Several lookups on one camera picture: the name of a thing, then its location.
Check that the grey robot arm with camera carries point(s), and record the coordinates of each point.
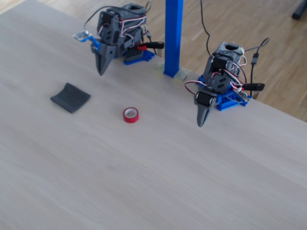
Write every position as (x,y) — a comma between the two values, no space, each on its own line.
(129,14)

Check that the grey cloth mat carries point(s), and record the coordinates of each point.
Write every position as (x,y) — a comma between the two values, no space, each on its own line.
(70,97)

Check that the yellowish tape piece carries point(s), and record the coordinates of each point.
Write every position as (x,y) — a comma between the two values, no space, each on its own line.
(184,73)
(160,67)

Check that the red and black clamp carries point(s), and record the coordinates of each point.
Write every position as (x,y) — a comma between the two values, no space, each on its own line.
(151,44)

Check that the blue vertical post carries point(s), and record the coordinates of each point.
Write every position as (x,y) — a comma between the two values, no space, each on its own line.
(172,36)

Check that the grey robot arm without camera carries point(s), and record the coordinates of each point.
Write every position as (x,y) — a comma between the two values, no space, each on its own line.
(225,60)

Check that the blue arm base plate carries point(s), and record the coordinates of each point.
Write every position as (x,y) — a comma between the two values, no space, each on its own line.
(141,58)
(227,102)

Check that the black chair base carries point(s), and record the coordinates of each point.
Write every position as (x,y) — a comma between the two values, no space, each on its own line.
(299,12)

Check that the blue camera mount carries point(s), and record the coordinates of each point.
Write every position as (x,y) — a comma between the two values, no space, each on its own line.
(94,44)

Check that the small camera circuit board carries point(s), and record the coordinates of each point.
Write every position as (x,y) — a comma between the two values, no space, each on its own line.
(82,35)

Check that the grey gripper with camera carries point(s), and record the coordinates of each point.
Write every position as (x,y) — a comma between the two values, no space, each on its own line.
(104,54)

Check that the red tape roll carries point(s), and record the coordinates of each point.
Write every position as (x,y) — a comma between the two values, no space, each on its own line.
(132,120)

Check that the motor controller circuit board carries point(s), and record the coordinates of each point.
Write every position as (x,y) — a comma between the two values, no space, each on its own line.
(241,95)

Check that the grey gripper black servo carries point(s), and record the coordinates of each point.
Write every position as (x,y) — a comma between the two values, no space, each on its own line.
(204,98)

